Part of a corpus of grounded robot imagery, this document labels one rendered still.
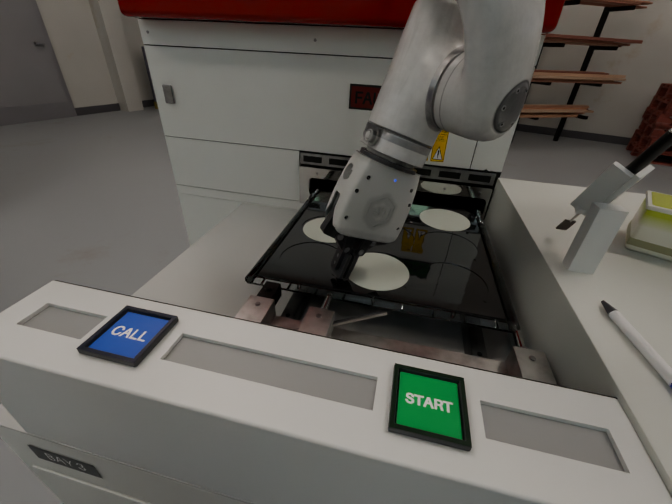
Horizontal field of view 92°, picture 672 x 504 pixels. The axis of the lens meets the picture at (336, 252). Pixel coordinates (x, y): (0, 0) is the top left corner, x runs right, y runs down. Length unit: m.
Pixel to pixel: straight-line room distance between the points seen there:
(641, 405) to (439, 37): 0.36
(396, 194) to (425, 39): 0.16
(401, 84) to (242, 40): 0.50
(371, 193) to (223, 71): 0.55
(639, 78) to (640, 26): 0.71
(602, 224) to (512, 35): 0.24
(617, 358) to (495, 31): 0.29
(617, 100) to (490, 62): 7.03
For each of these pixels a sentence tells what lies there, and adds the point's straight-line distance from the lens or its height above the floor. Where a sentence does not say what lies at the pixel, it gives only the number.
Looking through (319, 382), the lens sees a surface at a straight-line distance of 0.28.
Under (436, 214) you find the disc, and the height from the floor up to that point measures 0.90.
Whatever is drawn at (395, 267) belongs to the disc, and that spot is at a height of 0.90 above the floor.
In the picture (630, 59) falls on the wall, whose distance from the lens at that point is 7.31.
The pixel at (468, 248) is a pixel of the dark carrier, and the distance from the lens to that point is 0.61.
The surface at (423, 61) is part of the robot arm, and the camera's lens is 0.39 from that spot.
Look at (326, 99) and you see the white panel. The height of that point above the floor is 1.09.
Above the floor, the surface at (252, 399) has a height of 0.96.
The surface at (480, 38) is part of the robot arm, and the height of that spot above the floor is 1.20.
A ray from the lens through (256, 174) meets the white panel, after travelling 0.87.
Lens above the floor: 1.19
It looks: 32 degrees down
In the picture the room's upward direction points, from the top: 3 degrees clockwise
